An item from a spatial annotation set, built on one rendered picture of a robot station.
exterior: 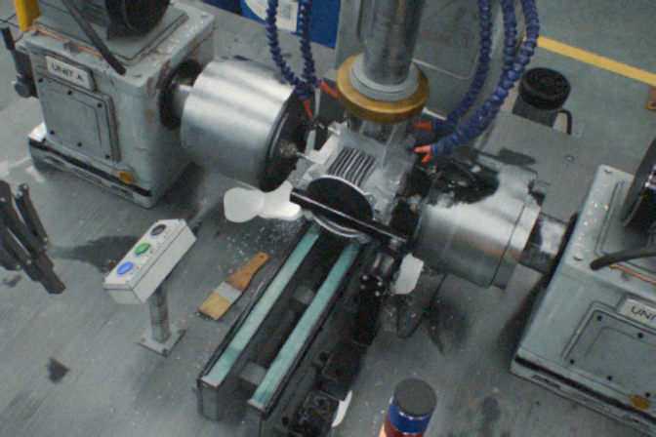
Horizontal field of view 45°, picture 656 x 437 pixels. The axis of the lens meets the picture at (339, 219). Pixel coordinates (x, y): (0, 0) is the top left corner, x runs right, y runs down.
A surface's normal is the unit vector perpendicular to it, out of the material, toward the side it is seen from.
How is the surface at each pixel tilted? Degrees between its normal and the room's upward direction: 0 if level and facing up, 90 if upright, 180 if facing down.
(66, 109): 90
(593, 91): 0
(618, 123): 0
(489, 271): 88
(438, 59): 90
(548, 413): 0
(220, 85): 24
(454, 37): 90
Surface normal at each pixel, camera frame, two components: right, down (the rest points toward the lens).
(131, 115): -0.42, 0.64
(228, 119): -0.23, 0.02
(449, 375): 0.11, -0.66
